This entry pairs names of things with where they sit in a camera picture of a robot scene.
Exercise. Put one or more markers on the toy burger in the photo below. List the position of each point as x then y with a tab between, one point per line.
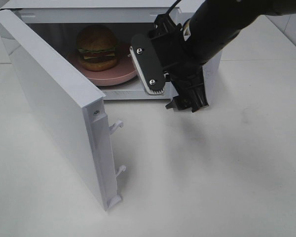
96	47

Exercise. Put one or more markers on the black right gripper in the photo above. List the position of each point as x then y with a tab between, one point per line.
181	67

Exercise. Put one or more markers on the white microwave oven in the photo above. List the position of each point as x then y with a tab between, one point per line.
113	14

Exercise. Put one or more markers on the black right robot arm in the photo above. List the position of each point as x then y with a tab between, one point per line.
217	22

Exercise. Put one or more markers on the pink round plate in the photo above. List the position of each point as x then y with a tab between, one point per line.
121	73

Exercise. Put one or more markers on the white microwave door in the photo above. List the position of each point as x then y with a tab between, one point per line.
67	104

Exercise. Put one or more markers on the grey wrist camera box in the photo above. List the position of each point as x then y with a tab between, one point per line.
147	64

